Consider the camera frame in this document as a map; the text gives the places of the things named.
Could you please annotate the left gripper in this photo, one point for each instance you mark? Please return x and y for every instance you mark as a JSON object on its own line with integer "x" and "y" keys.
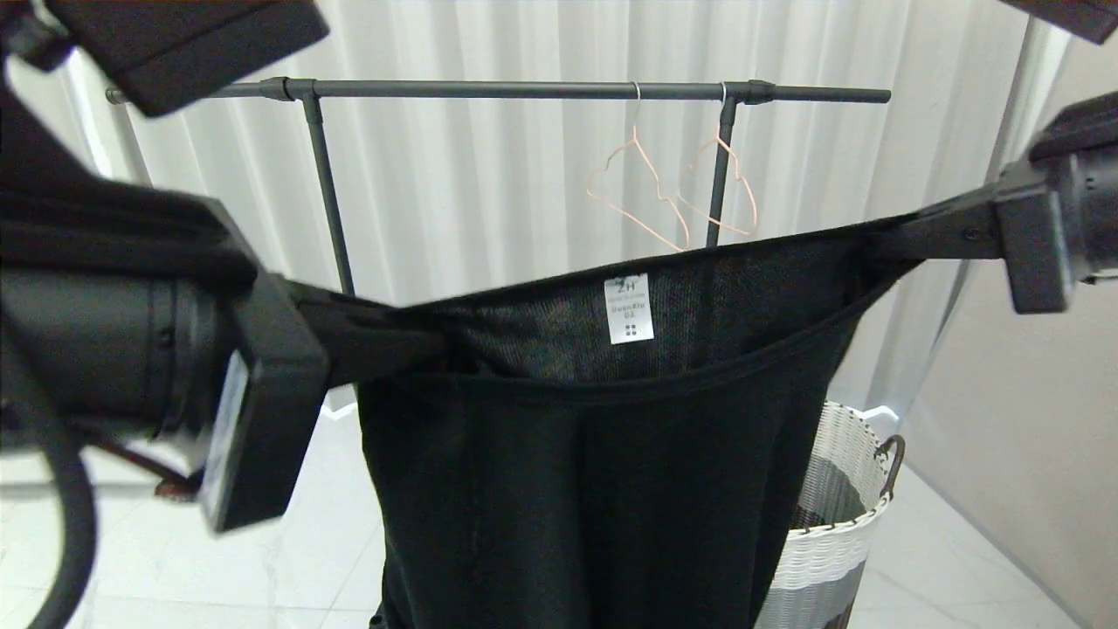
{"x": 271, "y": 393}

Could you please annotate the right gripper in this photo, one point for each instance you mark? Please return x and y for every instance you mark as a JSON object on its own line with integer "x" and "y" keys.
{"x": 1039, "y": 236}

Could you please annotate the pink clothes hanger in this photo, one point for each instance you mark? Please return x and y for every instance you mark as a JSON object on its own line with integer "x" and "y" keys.
{"x": 740, "y": 175}
{"x": 640, "y": 157}

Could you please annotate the black short-sleeved shirt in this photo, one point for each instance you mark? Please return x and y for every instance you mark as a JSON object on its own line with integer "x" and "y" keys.
{"x": 611, "y": 489}

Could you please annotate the white laundry basket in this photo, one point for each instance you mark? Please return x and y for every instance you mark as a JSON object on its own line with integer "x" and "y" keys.
{"x": 838, "y": 524}

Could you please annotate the black clothes rack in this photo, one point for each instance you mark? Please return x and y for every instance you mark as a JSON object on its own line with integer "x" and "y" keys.
{"x": 524, "y": 89}

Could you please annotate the white curtain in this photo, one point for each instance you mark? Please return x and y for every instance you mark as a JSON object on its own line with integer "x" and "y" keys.
{"x": 489, "y": 192}

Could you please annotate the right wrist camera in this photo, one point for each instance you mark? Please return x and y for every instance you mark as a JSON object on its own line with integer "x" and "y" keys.
{"x": 1074, "y": 13}

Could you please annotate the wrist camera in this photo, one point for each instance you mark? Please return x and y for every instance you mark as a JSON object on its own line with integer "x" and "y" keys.
{"x": 1074, "y": 13}
{"x": 192, "y": 44}

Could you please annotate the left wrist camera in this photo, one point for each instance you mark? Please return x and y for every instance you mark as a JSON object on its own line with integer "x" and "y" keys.
{"x": 192, "y": 44}

